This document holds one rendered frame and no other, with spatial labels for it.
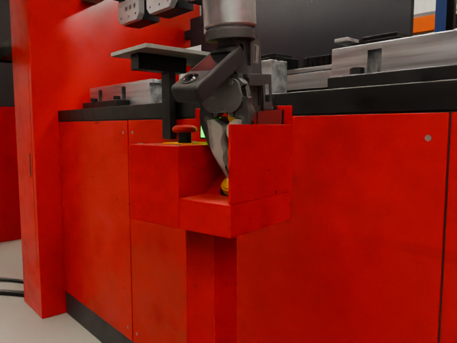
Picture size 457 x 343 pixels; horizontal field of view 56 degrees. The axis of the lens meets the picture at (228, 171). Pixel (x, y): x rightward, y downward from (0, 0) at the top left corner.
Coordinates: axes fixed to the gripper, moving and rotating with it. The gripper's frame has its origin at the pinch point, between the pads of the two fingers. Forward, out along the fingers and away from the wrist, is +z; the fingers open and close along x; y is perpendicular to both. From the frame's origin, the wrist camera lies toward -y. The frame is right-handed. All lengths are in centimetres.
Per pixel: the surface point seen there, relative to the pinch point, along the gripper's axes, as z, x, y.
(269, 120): -6.7, -1.2, 9.9
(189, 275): 16.8, 7.2, -2.4
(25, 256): 55, 150, 40
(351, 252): 17.5, -10.2, 21.3
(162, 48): -23, 38, 26
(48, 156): 9, 129, 45
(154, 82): -17, 72, 54
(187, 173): -0.1, 4.5, -4.0
